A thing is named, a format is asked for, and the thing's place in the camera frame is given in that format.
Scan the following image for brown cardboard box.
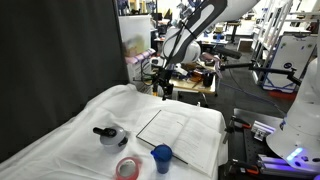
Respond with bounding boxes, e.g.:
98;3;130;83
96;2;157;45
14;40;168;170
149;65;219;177
236;37;255;53

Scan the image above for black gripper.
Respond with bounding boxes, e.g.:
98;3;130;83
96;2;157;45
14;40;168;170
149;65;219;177
152;64;175;101

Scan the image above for white printed cardboard box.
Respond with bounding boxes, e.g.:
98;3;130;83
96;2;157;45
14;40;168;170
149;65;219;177
126;56;153;92

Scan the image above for black cylinder handle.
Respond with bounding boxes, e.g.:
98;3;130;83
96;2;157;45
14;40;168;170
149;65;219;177
214;46;243;61

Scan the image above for red tape roll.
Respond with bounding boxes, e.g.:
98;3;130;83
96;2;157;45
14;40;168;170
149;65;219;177
114;156;143;180

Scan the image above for pink foam roll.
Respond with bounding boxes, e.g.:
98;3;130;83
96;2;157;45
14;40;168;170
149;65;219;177
124;48;157;65

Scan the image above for black curtain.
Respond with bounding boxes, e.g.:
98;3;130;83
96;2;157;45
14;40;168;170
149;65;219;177
0;0;130;165

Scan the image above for black orange bar clamp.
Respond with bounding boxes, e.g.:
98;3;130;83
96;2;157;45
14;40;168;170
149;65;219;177
222;115;253;145
226;157;261;176

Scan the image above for white table cloth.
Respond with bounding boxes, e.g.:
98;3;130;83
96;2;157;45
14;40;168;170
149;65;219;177
0;82;230;180

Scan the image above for aluminium extrusion rail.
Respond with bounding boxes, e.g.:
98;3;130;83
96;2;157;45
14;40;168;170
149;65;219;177
257;153;320;176
250;120;278;142

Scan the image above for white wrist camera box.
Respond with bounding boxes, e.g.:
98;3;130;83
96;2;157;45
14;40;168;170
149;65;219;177
148;55;165;68

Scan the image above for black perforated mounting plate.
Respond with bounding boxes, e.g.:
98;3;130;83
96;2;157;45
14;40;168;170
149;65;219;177
217;107;320;180

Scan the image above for whiteboard with blue frame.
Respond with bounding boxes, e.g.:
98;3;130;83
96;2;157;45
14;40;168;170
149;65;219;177
262;32;320;93

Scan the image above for open book white pages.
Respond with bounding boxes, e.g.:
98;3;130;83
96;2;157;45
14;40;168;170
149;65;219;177
135;108;223;178

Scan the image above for white shelving rack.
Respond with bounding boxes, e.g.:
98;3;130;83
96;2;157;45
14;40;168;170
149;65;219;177
252;0;320;61

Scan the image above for translucent storage bin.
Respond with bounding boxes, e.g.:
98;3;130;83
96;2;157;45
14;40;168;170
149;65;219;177
117;14;153;58

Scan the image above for blue plastic cup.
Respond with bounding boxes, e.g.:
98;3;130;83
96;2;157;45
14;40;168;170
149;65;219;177
150;143;174;175

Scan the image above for black mug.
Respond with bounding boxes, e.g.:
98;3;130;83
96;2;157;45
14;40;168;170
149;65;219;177
202;71;215;88

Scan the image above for cluttered wooden desk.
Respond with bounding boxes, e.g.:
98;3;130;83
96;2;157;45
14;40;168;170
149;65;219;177
144;61;218;101

